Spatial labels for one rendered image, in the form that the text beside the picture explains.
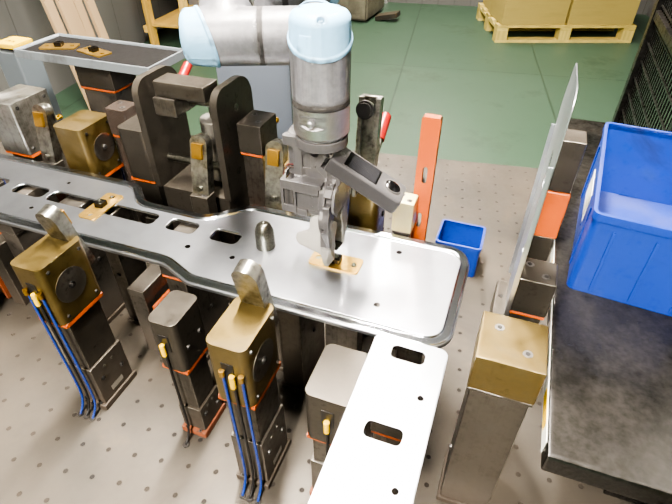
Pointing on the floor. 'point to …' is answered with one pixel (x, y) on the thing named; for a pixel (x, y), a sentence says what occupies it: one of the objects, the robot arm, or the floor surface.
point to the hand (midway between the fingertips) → (336, 252)
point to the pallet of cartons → (559, 19)
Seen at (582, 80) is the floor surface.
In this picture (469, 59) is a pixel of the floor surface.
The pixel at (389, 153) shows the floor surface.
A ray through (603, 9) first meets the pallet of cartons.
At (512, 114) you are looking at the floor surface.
